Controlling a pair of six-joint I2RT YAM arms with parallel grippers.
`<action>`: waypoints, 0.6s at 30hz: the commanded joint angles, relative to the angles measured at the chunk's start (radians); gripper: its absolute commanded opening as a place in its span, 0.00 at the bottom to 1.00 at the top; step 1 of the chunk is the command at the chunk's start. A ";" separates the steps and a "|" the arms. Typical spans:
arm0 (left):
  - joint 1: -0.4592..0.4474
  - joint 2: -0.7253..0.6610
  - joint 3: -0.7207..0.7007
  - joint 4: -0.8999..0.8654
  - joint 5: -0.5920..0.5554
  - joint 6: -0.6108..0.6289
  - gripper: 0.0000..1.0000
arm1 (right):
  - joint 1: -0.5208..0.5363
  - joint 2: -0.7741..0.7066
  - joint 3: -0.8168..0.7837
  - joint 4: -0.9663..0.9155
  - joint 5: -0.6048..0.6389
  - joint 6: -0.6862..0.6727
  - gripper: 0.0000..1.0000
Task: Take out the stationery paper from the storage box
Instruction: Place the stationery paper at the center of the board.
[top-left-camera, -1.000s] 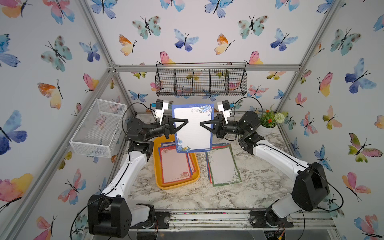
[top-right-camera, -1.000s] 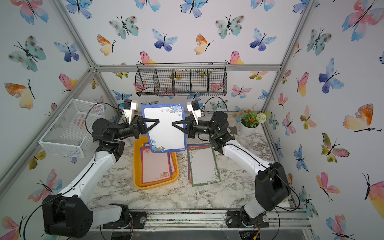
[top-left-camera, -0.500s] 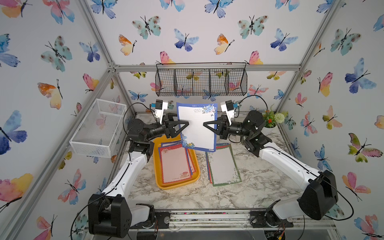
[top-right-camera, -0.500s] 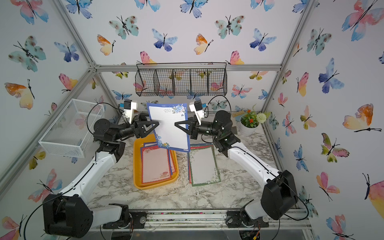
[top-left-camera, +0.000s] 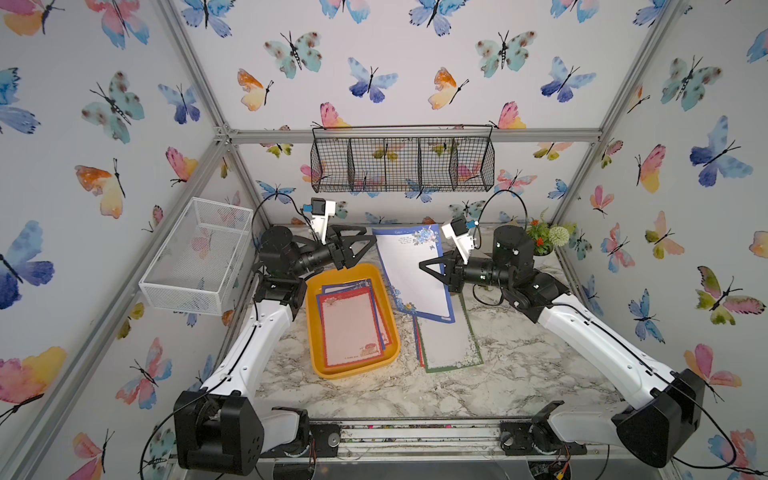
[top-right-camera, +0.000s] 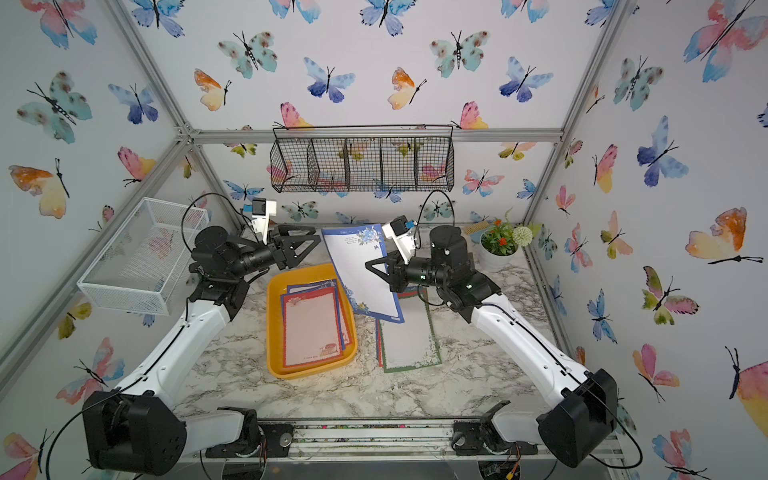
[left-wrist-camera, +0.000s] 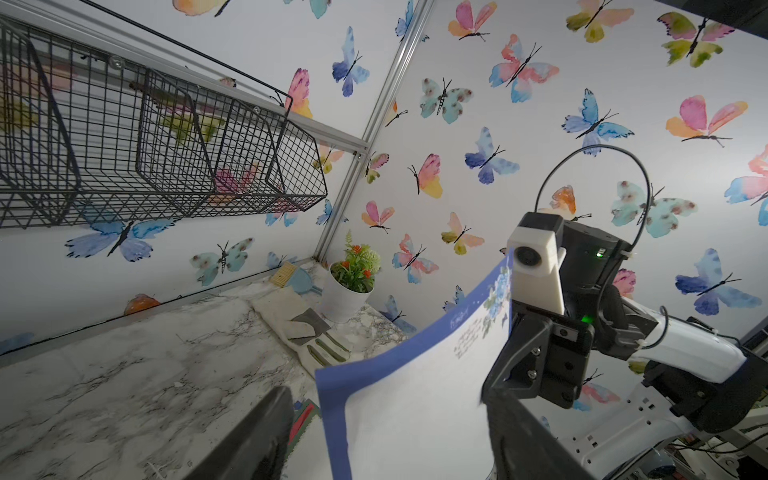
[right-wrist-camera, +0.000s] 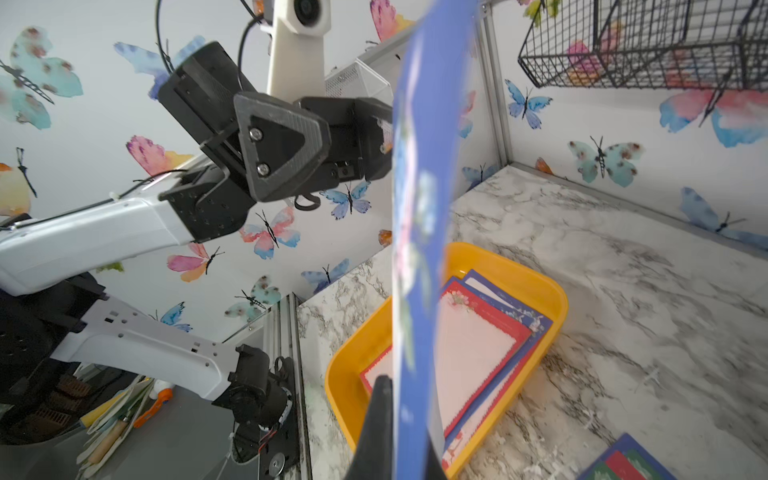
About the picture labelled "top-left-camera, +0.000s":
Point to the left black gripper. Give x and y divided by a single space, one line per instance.
338 261

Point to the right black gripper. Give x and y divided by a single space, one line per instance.
455 277

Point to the yellow plastic storage tray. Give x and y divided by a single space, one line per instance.
351 325

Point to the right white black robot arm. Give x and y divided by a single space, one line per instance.
661 408

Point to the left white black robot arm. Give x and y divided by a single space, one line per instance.
230 391

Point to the stack of stationery papers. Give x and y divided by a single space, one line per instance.
351 324

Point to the white potted flower plant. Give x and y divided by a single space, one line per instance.
548 236

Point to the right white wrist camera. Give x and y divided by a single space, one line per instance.
461 233

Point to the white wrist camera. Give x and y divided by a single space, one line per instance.
461 233
318 212

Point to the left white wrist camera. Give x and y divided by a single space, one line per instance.
318 212

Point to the black wire wall basket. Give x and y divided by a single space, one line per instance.
406 159

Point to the white mesh wall basket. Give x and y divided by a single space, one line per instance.
194 269

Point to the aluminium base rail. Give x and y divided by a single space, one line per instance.
420 441

